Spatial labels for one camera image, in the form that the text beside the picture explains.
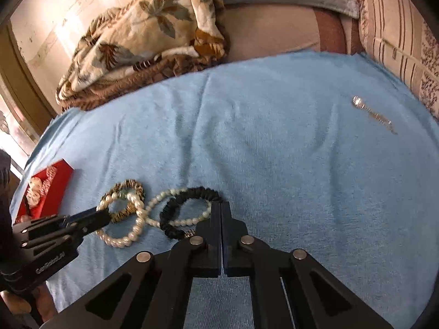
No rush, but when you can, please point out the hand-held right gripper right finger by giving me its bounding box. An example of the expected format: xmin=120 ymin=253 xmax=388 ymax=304
xmin=221 ymin=202 xmax=395 ymax=329

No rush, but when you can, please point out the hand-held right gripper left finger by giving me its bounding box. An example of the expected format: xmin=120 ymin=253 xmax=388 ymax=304
xmin=41 ymin=202 xmax=223 ymax=329

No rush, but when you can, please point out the floral leaf blanket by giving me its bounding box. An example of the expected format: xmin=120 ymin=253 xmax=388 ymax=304
xmin=56 ymin=0 xmax=230 ymax=111

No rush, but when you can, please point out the leopard print hair tie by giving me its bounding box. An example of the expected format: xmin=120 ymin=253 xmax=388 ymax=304
xmin=101 ymin=179 xmax=145 ymax=223

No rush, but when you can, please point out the red box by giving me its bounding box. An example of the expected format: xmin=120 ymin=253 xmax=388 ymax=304
xmin=15 ymin=158 xmax=74 ymax=223

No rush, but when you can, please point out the wooden door frame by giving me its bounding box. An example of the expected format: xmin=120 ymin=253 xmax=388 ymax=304
xmin=0 ymin=21 xmax=57 ymax=144

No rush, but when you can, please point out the striped floral pillow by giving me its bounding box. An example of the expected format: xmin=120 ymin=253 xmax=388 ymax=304
xmin=357 ymin=0 xmax=439 ymax=120

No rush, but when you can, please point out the pink brown bed sheet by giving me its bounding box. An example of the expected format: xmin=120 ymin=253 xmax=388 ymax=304
xmin=219 ymin=3 xmax=364 ymax=64

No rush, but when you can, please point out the black ruffled hair tie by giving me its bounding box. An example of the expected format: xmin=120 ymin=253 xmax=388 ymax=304
xmin=159 ymin=187 xmax=223 ymax=240

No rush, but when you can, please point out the blue towel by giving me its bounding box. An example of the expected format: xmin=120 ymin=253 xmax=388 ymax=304
xmin=10 ymin=51 xmax=439 ymax=329

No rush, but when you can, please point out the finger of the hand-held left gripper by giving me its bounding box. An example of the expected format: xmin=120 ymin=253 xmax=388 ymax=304
xmin=14 ymin=208 xmax=111 ymax=249

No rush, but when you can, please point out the white pearl necklace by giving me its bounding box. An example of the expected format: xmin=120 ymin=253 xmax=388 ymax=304
xmin=95 ymin=188 xmax=211 ymax=249

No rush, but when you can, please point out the person's left hand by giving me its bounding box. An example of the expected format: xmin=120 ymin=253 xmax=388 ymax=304
xmin=0 ymin=286 xmax=57 ymax=323

